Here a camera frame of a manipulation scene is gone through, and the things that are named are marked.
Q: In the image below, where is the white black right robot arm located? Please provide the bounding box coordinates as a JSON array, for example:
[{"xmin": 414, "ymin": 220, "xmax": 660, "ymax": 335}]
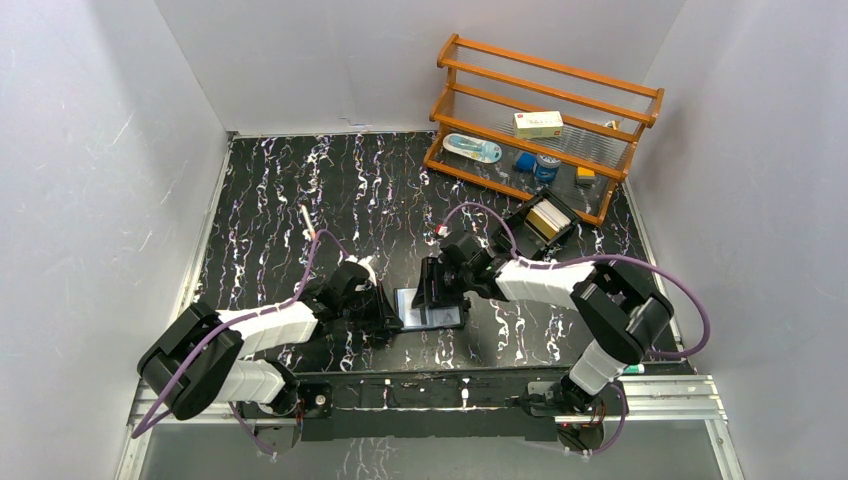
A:
[{"xmin": 410, "ymin": 232, "xmax": 674, "ymax": 416}]

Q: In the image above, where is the black leather card holder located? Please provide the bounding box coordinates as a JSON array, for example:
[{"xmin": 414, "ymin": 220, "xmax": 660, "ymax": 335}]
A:
[{"xmin": 394, "ymin": 288, "xmax": 471, "ymax": 332}]

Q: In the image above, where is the small blue cube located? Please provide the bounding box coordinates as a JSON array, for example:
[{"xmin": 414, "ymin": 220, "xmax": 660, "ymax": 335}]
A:
[{"xmin": 514, "ymin": 152, "xmax": 536, "ymax": 173}]

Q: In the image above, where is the orange wooden shelf rack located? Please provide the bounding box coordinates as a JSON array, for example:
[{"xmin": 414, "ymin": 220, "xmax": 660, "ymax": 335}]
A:
[{"xmin": 423, "ymin": 33, "xmax": 665, "ymax": 225}]

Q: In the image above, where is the green white marker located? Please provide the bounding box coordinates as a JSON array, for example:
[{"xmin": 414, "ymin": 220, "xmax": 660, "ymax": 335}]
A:
[{"xmin": 622, "ymin": 363, "xmax": 646, "ymax": 375}]

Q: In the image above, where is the white cardboard box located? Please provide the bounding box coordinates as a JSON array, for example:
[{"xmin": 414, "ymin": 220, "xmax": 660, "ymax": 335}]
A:
[{"xmin": 513, "ymin": 111, "xmax": 564, "ymax": 139}]

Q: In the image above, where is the black tray with cards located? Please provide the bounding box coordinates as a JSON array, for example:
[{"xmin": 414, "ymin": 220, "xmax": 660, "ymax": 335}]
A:
[{"xmin": 506, "ymin": 188, "xmax": 581, "ymax": 260}]

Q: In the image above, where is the aluminium frame rail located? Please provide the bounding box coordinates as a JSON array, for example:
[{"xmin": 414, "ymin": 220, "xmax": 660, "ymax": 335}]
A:
[{"xmin": 127, "ymin": 376, "xmax": 729, "ymax": 429}]

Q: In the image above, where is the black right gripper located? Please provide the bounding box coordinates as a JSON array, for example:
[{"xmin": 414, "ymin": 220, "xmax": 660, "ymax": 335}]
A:
[{"xmin": 412, "ymin": 255, "xmax": 473, "ymax": 308}]

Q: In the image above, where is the small pen on table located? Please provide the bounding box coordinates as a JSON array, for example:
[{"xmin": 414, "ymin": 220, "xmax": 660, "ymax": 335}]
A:
[{"xmin": 300, "ymin": 204, "xmax": 317, "ymax": 241}]

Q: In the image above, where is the blue round container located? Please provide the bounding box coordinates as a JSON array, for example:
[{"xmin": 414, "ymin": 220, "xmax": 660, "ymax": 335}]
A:
[{"xmin": 533, "ymin": 154, "xmax": 562, "ymax": 184}]

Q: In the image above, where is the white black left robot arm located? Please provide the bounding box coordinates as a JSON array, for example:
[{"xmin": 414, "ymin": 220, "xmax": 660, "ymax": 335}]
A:
[{"xmin": 137, "ymin": 258, "xmax": 403, "ymax": 420}]

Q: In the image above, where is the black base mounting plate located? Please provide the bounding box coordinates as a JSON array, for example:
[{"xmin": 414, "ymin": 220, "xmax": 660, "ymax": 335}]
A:
[{"xmin": 236, "ymin": 366, "xmax": 629, "ymax": 449}]

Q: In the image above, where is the white blue packaged item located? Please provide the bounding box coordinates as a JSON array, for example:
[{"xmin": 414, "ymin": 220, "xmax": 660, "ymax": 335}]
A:
[{"xmin": 442, "ymin": 133, "xmax": 503, "ymax": 164}]

